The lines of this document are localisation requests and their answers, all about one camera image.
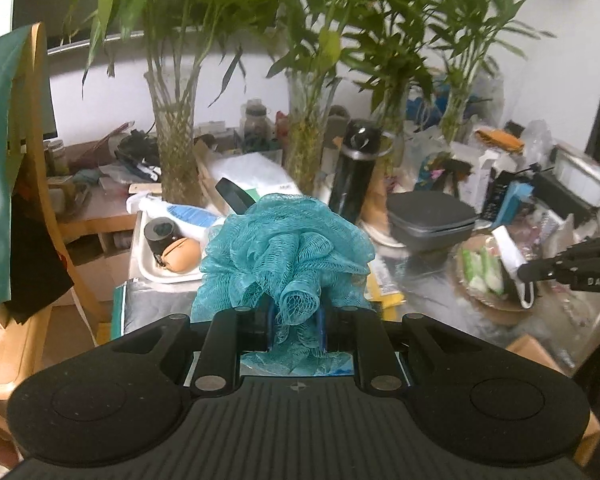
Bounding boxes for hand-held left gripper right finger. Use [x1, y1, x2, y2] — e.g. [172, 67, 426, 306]
[320, 306, 496, 395]

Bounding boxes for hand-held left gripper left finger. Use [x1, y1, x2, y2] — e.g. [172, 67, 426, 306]
[100, 306, 273, 397]

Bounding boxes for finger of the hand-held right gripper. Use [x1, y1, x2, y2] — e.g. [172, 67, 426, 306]
[517, 256, 581, 284]
[562, 233, 600, 260]

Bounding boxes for black face mask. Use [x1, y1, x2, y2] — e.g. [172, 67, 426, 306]
[489, 225, 539, 309]

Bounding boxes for teal mesh bath loofah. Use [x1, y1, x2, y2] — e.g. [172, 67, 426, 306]
[190, 193, 377, 377]

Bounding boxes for brown cardboard box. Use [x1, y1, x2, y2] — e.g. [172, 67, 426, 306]
[505, 334, 600, 461]

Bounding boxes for woven basket tray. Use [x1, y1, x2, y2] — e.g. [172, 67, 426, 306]
[451, 234, 548, 313]

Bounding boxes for black flat device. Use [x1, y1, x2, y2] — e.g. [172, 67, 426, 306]
[534, 167, 600, 222]

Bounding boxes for green wipes sachets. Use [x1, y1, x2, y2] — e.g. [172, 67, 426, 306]
[461, 247, 507, 294]

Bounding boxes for blue carton box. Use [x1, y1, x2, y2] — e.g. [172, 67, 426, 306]
[495, 180, 534, 227]

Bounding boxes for white plastic container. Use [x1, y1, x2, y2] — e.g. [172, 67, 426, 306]
[551, 146, 600, 207]

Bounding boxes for black carton box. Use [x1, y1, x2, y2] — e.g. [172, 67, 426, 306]
[481, 170, 517, 222]

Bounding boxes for brown egg-shaped pouch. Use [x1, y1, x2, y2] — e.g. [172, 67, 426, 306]
[159, 237, 202, 275]

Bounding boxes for white carton box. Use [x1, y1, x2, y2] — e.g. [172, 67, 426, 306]
[459, 146, 502, 211]

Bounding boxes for silver foil mat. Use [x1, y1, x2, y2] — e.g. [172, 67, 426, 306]
[112, 250, 581, 376]

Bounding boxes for grey zipper case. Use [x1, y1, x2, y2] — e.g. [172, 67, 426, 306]
[386, 191, 482, 252]

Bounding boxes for small black tripod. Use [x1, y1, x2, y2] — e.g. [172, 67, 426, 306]
[441, 156, 470, 197]

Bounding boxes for orange yellow bag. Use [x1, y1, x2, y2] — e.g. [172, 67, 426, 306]
[474, 128, 527, 154]

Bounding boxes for white plastic tray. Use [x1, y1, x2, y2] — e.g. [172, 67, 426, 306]
[129, 209, 222, 284]

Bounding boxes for black tape roll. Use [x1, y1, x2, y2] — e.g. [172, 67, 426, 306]
[143, 217, 182, 259]

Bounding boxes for white blue tube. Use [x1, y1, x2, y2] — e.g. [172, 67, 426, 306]
[139, 195, 222, 229]

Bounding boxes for white crumpled plastic bag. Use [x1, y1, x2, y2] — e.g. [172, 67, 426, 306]
[212, 152, 302, 197]

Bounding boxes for black thermos bottle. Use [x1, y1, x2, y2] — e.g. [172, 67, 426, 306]
[327, 119, 384, 227]

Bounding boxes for small glass vase with bamboo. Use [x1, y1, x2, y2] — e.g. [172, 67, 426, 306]
[420, 0, 556, 143]

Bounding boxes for tall glass vase with bamboo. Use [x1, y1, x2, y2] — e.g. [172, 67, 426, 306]
[265, 0, 376, 197]

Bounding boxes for dark glass jar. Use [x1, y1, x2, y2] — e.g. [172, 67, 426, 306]
[241, 101, 274, 154]

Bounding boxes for wooden side table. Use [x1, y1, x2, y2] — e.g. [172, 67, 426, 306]
[44, 130, 167, 266]

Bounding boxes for round glass vase with bamboo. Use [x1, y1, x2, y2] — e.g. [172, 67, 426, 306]
[340, 0, 451, 166]

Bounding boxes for wide glass vase with bamboo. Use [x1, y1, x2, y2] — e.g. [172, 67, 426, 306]
[62, 0, 281, 209]

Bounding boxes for wooden chair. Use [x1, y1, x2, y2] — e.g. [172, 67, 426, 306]
[0, 22, 112, 463]

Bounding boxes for green tote bag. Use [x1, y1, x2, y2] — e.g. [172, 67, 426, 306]
[0, 25, 77, 307]

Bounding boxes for black monitor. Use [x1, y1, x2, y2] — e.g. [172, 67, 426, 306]
[14, 0, 148, 57]

